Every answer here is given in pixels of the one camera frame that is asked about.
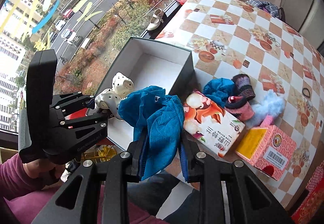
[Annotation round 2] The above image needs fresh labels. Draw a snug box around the blue cloth on table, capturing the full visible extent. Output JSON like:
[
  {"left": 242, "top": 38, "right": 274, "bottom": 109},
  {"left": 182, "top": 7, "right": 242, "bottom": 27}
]
[{"left": 203, "top": 78, "right": 236, "bottom": 108}]

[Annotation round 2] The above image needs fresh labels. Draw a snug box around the magenta sleeved forearm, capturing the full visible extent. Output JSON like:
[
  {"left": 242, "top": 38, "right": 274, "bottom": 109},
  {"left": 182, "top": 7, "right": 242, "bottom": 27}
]
[{"left": 1, "top": 154, "right": 165, "bottom": 223}]

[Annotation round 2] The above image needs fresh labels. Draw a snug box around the dark green open box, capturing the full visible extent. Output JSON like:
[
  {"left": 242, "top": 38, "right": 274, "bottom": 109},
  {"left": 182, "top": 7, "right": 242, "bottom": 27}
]
[{"left": 95, "top": 36, "right": 195, "bottom": 152}]

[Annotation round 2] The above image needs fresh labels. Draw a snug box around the purple striped knitted sock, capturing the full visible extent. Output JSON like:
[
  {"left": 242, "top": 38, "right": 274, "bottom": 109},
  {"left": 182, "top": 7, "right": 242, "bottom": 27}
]
[{"left": 232, "top": 74, "right": 255, "bottom": 101}]

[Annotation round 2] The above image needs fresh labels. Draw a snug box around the pink patterned carton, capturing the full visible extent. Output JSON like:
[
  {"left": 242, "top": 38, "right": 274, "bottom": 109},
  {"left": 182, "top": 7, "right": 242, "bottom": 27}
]
[{"left": 235, "top": 125, "right": 296, "bottom": 181}]

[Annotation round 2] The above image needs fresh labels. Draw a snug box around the white fruit print box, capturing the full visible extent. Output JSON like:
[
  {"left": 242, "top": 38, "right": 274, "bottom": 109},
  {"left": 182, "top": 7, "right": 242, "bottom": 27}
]
[{"left": 183, "top": 91, "right": 245, "bottom": 158}]

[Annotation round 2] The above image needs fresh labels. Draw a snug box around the light blue fluffy toy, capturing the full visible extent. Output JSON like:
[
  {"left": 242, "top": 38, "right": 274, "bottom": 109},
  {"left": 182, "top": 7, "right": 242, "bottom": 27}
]
[{"left": 245, "top": 89, "right": 285, "bottom": 129}]

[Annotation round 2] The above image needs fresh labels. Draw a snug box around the checkered vinyl tablecloth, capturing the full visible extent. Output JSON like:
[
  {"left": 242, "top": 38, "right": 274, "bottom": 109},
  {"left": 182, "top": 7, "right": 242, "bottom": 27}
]
[{"left": 158, "top": 0, "right": 323, "bottom": 207}]

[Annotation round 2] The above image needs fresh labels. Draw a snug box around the white shoe on sill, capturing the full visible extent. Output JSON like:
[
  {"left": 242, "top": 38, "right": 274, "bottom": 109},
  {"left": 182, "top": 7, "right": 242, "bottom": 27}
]
[{"left": 147, "top": 8, "right": 164, "bottom": 31}]

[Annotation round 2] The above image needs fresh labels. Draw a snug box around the yellow toy bicycle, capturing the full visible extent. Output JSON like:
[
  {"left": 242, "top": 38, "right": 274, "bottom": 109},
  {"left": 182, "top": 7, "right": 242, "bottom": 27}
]
[{"left": 81, "top": 145, "right": 117, "bottom": 163}]

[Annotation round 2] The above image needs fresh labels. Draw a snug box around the pink knitted sock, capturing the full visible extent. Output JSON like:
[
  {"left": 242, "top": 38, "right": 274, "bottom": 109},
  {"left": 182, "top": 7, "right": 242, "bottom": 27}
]
[{"left": 225, "top": 96, "right": 255, "bottom": 122}]

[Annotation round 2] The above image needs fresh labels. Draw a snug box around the white polka dot soft toy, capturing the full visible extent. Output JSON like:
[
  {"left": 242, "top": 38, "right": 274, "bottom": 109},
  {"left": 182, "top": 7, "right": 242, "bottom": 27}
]
[{"left": 94, "top": 72, "right": 134, "bottom": 120}]

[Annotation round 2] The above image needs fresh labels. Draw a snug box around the blue mesh cloth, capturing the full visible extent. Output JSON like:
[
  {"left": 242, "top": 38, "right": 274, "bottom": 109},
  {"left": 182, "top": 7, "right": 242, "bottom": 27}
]
[{"left": 118, "top": 86, "right": 184, "bottom": 180}]

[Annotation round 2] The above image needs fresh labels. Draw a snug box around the red embroidered cushion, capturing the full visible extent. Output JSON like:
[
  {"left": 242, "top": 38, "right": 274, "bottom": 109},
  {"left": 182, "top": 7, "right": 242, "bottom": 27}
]
[{"left": 292, "top": 163, "right": 323, "bottom": 223}]

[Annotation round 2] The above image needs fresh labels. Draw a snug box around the plaid cloth on chair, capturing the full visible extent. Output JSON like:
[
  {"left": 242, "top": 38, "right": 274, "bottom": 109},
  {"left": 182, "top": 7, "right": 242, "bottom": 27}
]
[{"left": 246, "top": 0, "right": 285, "bottom": 21}]

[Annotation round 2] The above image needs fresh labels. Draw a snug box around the person's left hand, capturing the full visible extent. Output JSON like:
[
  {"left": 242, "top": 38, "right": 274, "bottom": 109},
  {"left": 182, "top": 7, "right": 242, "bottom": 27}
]
[{"left": 23, "top": 159, "right": 65, "bottom": 185}]

